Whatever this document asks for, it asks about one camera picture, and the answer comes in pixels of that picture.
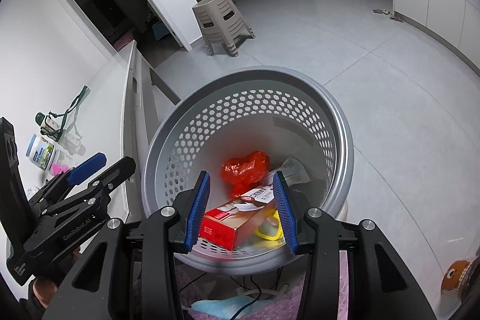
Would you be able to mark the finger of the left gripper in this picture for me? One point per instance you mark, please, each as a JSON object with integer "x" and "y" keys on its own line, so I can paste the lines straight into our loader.
{"x": 80, "y": 173}
{"x": 111, "y": 179}

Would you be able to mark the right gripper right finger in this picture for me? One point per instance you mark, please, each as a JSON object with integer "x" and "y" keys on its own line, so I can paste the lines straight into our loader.
{"x": 351, "y": 268}

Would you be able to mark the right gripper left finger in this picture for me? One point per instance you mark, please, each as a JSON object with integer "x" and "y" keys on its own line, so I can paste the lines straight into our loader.
{"x": 128, "y": 270}

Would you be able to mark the yellow oval plastic lid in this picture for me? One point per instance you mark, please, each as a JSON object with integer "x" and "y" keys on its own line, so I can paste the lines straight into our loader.
{"x": 270, "y": 229}

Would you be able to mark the red toothpaste box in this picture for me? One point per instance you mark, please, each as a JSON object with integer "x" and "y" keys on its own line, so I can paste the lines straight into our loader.
{"x": 230, "y": 224}

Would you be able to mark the white wrapper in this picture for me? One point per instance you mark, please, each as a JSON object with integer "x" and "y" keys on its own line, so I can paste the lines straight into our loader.
{"x": 293, "y": 172}

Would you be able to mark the red plastic bag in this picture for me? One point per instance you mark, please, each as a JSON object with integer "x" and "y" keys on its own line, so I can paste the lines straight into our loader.
{"x": 244, "y": 173}

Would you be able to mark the person's left hand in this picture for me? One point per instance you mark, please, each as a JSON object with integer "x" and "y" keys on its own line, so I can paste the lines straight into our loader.
{"x": 44, "y": 291}

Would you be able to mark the pink plastic shuttlecock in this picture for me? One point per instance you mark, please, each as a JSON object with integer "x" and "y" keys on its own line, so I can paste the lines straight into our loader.
{"x": 59, "y": 168}

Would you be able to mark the full cream milk powder jar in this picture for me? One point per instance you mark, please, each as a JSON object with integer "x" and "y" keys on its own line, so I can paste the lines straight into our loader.
{"x": 40, "y": 152}

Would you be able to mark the green white water bottle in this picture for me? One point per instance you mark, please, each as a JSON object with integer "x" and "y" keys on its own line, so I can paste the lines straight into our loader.
{"x": 51, "y": 125}

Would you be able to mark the brown round floor object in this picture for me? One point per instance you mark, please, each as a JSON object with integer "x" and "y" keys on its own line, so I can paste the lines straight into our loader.
{"x": 460, "y": 278}

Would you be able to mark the light blue cloth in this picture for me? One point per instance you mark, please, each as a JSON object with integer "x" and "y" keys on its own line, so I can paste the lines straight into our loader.
{"x": 226, "y": 309}

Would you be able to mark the grey perforated waste basket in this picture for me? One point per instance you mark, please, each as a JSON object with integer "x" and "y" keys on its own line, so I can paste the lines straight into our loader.
{"x": 244, "y": 127}

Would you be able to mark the beige stacked plastic stools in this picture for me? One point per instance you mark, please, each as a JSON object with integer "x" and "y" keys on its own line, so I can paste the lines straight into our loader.
{"x": 221, "y": 22}

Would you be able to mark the white floor cabinet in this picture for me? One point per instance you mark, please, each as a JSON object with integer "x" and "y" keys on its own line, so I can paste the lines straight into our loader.
{"x": 453, "y": 22}

